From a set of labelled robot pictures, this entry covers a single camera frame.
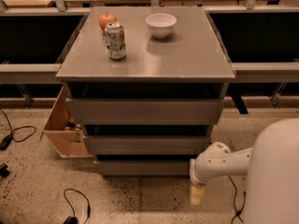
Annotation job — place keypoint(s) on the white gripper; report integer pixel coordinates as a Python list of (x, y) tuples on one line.
[(197, 178)]

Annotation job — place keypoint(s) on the grey bottom drawer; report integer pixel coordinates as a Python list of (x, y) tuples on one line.
[(142, 168)]

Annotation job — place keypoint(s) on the grey drawer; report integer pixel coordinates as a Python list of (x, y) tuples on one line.
[(142, 168), (145, 145), (145, 111)]

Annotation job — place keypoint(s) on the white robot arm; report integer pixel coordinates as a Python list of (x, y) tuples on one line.
[(271, 167)]

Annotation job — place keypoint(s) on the grey middle drawer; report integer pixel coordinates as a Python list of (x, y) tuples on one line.
[(145, 145)]

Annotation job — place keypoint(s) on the grey drawer cabinet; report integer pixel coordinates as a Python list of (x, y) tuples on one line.
[(188, 64)]

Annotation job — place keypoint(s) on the grey top drawer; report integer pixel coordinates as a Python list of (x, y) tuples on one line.
[(145, 111)]

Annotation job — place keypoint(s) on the cardboard box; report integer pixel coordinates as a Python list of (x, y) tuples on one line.
[(67, 140)]

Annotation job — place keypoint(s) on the white ceramic bowl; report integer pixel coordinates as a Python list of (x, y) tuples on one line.
[(161, 25)]

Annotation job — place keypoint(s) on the crumpled soda can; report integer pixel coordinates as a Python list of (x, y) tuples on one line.
[(115, 40)]

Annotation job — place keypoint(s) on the black plug left edge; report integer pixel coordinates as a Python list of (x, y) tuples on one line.
[(4, 172)]

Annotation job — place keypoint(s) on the red apple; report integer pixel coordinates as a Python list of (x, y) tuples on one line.
[(104, 19)]

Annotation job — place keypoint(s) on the grey metal rail frame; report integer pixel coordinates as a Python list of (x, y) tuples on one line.
[(278, 71)]

